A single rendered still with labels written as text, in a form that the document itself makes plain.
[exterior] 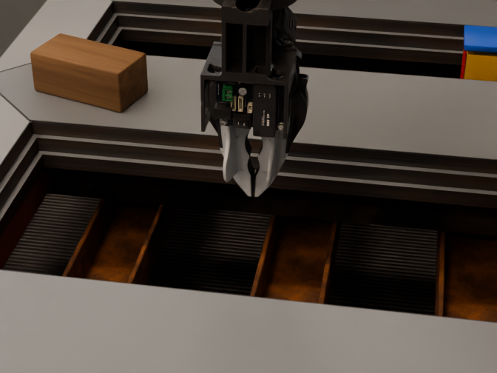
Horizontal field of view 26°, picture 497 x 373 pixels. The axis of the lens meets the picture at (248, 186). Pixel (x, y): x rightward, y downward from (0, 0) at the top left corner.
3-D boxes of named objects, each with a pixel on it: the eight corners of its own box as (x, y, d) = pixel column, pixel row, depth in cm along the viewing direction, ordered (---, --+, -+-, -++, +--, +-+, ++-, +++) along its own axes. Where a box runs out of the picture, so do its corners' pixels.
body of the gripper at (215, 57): (197, 138, 88) (194, 0, 81) (215, 90, 95) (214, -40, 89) (290, 146, 87) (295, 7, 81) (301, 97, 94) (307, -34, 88)
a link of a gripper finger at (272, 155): (245, 223, 94) (246, 132, 89) (255, 187, 99) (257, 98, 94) (281, 227, 93) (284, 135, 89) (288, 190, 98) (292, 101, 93)
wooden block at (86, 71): (33, 91, 125) (28, 52, 122) (63, 69, 129) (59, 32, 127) (120, 114, 120) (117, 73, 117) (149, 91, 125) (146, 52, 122)
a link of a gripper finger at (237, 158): (210, 220, 94) (209, 129, 89) (221, 184, 99) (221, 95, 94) (245, 223, 94) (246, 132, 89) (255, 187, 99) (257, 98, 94)
